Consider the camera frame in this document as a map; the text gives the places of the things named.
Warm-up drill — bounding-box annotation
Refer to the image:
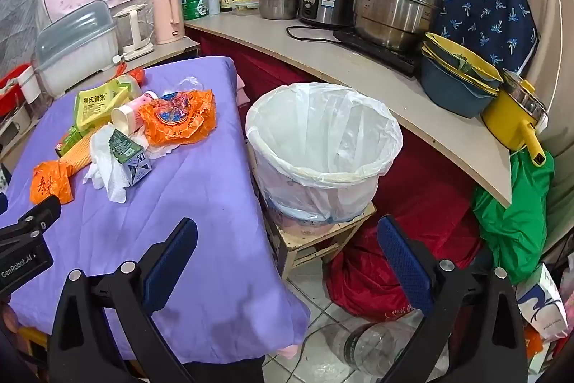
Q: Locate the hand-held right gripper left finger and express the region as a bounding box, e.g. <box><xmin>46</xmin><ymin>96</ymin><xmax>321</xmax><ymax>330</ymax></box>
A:
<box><xmin>47</xmin><ymin>218</ymin><xmax>198</xmax><ymax>383</ymax></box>

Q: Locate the blue yellow bowl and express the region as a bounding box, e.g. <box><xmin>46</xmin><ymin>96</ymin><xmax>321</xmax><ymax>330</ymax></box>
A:
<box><xmin>424</xmin><ymin>32</ymin><xmax>504</xmax><ymax>88</ymax></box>
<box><xmin>420</xmin><ymin>51</ymin><xmax>499</xmax><ymax>119</ymax></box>

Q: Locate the yellow-green packet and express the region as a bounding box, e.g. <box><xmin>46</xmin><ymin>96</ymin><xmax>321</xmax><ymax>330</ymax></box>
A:
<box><xmin>73</xmin><ymin>77</ymin><xmax>135</xmax><ymax>132</ymax></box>

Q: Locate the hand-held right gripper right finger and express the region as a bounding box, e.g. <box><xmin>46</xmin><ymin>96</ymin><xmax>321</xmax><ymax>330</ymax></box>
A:
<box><xmin>377</xmin><ymin>216</ymin><xmax>527</xmax><ymax>383</ymax></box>

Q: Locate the large steel steamer pot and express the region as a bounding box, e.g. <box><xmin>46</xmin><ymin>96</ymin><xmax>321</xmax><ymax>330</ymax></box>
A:
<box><xmin>341</xmin><ymin>0</ymin><xmax>462</xmax><ymax>54</ymax></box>

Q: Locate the black power cord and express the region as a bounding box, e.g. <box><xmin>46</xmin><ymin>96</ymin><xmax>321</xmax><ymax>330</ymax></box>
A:
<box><xmin>286</xmin><ymin>25</ymin><xmax>337</xmax><ymax>43</ymax></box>

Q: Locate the orange-yellow cloth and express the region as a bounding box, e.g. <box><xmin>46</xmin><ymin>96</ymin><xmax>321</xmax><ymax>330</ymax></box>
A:
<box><xmin>58</xmin><ymin>138</ymin><xmax>97</xmax><ymax>175</ymax></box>

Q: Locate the purple tablecloth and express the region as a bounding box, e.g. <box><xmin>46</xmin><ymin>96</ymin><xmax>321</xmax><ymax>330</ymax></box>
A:
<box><xmin>0</xmin><ymin>56</ymin><xmax>310</xmax><ymax>366</ymax></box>

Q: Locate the pink white paper cup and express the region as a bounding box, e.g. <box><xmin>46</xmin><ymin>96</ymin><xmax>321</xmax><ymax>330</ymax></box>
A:
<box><xmin>111</xmin><ymin>91</ymin><xmax>159</xmax><ymax>135</ymax></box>

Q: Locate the pink kettle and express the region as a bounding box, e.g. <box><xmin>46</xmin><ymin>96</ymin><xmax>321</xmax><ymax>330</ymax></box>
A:
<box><xmin>151</xmin><ymin>0</ymin><xmax>185</xmax><ymax>44</ymax></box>

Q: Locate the orange mesh bag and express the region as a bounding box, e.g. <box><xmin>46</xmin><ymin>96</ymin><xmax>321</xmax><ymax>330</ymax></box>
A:
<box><xmin>116</xmin><ymin>66</ymin><xmax>146</xmax><ymax>88</ymax></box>

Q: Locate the orange plastic bag blue print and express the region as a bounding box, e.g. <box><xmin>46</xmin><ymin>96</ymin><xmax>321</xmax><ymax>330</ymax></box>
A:
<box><xmin>139</xmin><ymin>89</ymin><xmax>216</xmax><ymax>148</ymax></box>

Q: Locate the black induction cooker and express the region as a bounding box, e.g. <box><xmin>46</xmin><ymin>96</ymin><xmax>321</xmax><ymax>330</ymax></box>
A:
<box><xmin>333</xmin><ymin>28</ymin><xmax>422</xmax><ymax>78</ymax></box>

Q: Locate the green plastic bag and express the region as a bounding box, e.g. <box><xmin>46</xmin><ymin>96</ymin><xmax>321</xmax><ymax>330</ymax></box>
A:
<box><xmin>472</xmin><ymin>150</ymin><xmax>556</xmax><ymax>285</ymax></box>

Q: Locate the crumpled white tissue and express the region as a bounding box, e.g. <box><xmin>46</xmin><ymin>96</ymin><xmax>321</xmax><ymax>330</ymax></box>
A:
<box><xmin>83</xmin><ymin>125</ymin><xmax>155</xmax><ymax>204</ymax></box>

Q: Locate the red basin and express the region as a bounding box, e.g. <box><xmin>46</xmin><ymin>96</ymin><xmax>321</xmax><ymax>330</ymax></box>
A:
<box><xmin>0</xmin><ymin>66</ymin><xmax>30</xmax><ymax>115</ymax></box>

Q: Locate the glass food container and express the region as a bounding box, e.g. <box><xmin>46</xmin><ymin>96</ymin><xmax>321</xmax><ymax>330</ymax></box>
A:
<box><xmin>233</xmin><ymin>0</ymin><xmax>261</xmax><ymax>17</ymax></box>

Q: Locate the small orange plastic bag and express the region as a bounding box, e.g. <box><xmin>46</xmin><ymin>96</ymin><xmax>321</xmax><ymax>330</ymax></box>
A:
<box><xmin>30</xmin><ymin>161</ymin><xmax>75</xmax><ymax>205</ymax></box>

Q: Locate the clear plastic bottle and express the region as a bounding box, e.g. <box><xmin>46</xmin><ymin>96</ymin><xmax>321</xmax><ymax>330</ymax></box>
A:
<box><xmin>320</xmin><ymin>322</ymin><xmax>424</xmax><ymax>377</ymax></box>

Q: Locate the clear plastic bag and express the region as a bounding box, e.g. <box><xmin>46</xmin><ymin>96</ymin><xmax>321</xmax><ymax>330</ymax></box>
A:
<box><xmin>161</xmin><ymin>75</ymin><xmax>207</xmax><ymax>101</ymax></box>

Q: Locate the wooden stool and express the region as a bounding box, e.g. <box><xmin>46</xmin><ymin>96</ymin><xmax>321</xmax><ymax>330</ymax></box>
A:
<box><xmin>249</xmin><ymin>141</ymin><xmax>377</xmax><ymax>282</ymax></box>

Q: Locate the red bag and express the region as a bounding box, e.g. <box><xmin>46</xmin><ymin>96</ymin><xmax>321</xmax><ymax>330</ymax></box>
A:
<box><xmin>325</xmin><ymin>226</ymin><xmax>483</xmax><ymax>321</ymax></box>

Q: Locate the white blue bag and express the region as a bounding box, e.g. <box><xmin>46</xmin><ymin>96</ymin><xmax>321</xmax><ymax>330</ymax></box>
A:
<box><xmin>516</xmin><ymin>262</ymin><xmax>563</xmax><ymax>341</ymax></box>

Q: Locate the green white milk carton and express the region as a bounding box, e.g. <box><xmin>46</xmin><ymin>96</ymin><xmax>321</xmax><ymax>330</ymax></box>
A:
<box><xmin>109</xmin><ymin>128</ymin><xmax>152</xmax><ymax>186</ymax></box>

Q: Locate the green wasabi box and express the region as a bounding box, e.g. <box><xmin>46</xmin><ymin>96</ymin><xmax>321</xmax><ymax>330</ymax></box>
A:
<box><xmin>55</xmin><ymin>125</ymin><xmax>90</xmax><ymax>157</ymax></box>

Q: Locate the dish rack with lid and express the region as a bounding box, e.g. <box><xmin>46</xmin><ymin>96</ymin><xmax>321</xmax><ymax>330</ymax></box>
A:
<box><xmin>35</xmin><ymin>0</ymin><xmax>119</xmax><ymax>99</ymax></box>

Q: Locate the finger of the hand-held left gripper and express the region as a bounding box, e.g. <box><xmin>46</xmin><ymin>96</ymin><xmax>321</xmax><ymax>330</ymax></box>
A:
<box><xmin>0</xmin><ymin>195</ymin><xmax>62</xmax><ymax>248</ymax></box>

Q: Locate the white glass kettle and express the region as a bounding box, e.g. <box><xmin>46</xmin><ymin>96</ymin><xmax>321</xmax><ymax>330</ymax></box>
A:
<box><xmin>112</xmin><ymin>5</ymin><xmax>154</xmax><ymax>61</ymax></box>

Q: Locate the small steel pot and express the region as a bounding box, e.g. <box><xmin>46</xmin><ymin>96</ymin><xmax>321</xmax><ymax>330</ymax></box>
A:
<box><xmin>259</xmin><ymin>0</ymin><xmax>300</xmax><ymax>21</ymax></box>

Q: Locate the green can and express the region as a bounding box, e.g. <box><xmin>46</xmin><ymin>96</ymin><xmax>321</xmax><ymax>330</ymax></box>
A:
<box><xmin>180</xmin><ymin>0</ymin><xmax>209</xmax><ymax>21</ymax></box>

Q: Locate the white-lined trash bin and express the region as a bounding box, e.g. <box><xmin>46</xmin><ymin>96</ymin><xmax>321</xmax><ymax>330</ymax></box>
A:
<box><xmin>245</xmin><ymin>82</ymin><xmax>403</xmax><ymax>224</ymax></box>

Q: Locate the yellow pot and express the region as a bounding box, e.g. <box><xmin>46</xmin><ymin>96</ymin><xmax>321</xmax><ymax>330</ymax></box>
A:
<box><xmin>481</xmin><ymin>69</ymin><xmax>550</xmax><ymax>165</ymax></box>

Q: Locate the grey striped curtain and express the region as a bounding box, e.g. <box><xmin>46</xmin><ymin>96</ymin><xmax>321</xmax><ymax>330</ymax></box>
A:
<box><xmin>0</xmin><ymin>0</ymin><xmax>50</xmax><ymax>65</ymax></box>

